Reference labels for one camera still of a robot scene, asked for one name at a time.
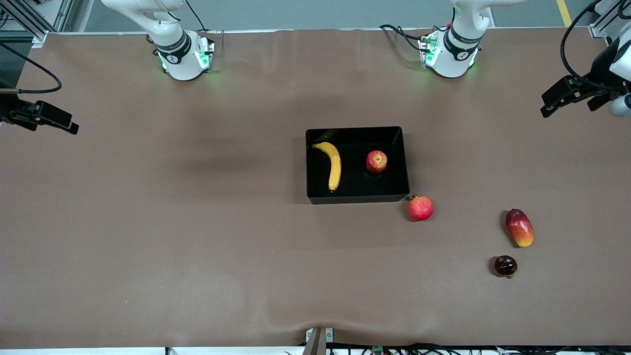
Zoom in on red pomegranate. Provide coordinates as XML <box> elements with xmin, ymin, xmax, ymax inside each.
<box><xmin>408</xmin><ymin>195</ymin><xmax>435</xmax><ymax>222</ymax></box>

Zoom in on red yellow apple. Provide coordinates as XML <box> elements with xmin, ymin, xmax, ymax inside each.
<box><xmin>366</xmin><ymin>150</ymin><xmax>388</xmax><ymax>174</ymax></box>

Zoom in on black plastic box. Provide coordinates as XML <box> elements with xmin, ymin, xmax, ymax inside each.
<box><xmin>305</xmin><ymin>126</ymin><xmax>411</xmax><ymax>205</ymax></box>

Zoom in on yellow banana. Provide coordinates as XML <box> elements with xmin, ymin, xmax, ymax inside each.
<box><xmin>312</xmin><ymin>142</ymin><xmax>342</xmax><ymax>193</ymax></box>

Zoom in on red yellow mango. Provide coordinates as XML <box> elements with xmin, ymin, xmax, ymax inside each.
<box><xmin>505</xmin><ymin>209</ymin><xmax>535</xmax><ymax>248</ymax></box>

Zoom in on dark purple mangosteen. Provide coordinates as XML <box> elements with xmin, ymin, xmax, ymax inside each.
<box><xmin>494</xmin><ymin>255</ymin><xmax>518</xmax><ymax>279</ymax></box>

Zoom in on brown table mat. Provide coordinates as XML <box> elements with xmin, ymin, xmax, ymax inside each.
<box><xmin>0</xmin><ymin>28</ymin><xmax>631</xmax><ymax>348</ymax></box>

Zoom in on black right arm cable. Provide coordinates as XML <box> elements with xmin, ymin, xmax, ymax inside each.
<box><xmin>0</xmin><ymin>42</ymin><xmax>63</xmax><ymax>94</ymax></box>

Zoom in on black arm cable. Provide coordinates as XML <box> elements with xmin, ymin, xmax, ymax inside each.
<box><xmin>561</xmin><ymin>0</ymin><xmax>631</xmax><ymax>92</ymax></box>
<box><xmin>0</xmin><ymin>42</ymin><xmax>63</xmax><ymax>94</ymax></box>

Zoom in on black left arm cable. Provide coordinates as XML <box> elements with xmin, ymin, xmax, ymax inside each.
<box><xmin>561</xmin><ymin>0</ymin><xmax>631</xmax><ymax>92</ymax></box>

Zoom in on aluminium frame profile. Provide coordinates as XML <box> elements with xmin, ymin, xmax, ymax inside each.
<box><xmin>0</xmin><ymin>0</ymin><xmax>74</xmax><ymax>47</ymax></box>
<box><xmin>589</xmin><ymin>0</ymin><xmax>631</xmax><ymax>38</ymax></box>

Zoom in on black base cables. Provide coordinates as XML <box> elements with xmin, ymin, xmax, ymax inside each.
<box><xmin>380</xmin><ymin>24</ymin><xmax>452</xmax><ymax>52</ymax></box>

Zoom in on thin black base cable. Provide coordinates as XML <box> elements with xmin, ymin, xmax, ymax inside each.
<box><xmin>185</xmin><ymin>0</ymin><xmax>208</xmax><ymax>33</ymax></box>

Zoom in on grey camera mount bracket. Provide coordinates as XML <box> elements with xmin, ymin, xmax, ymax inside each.
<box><xmin>305</xmin><ymin>327</ymin><xmax>334</xmax><ymax>355</ymax></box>

